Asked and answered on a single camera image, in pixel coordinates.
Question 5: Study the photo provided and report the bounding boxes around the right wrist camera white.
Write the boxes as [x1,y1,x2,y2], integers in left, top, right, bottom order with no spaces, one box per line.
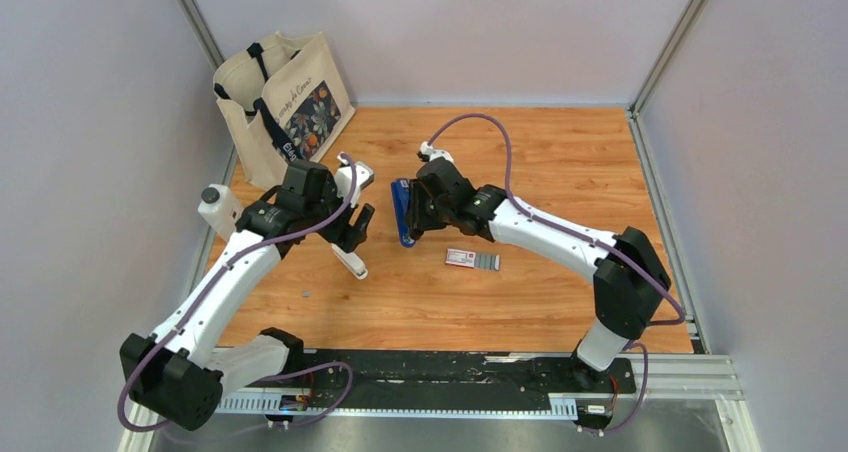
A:
[417,141,454,163]

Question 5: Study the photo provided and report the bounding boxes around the beige canvas tote bag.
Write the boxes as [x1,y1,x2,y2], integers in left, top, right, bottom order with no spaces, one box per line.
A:
[213,32,355,190]

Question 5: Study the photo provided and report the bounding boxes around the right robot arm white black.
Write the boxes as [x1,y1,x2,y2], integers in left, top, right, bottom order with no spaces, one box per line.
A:
[403,158,672,391]

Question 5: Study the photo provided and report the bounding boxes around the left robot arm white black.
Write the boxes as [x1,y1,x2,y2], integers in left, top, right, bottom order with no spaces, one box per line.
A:
[117,153,374,432]

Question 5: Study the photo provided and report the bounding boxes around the white bottle black cap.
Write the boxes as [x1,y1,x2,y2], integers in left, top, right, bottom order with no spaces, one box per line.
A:
[197,184,243,241]

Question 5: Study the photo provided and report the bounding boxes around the red white staple box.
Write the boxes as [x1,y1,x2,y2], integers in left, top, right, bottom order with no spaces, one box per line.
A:
[445,248,500,271]

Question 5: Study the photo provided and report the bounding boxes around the blue stapler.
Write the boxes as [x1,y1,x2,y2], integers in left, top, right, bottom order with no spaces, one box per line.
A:
[390,178,416,248]

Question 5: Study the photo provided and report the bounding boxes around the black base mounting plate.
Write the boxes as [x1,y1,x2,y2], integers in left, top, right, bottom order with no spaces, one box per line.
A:
[268,349,640,421]

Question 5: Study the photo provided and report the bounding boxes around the white stapler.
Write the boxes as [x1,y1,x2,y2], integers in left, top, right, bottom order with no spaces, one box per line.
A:
[331,244,368,280]

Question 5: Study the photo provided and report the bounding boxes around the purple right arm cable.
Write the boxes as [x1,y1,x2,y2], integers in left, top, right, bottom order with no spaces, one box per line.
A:
[419,112,688,435]

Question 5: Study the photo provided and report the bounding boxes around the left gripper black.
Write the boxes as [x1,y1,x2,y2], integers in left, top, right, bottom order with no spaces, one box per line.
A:
[304,175,375,253]

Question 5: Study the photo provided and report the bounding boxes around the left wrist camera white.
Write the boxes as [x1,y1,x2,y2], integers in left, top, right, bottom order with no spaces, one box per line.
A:
[334,152,375,208]

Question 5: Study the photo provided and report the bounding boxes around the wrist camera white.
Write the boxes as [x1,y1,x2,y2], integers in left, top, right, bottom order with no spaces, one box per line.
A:
[334,152,375,208]
[417,141,454,163]

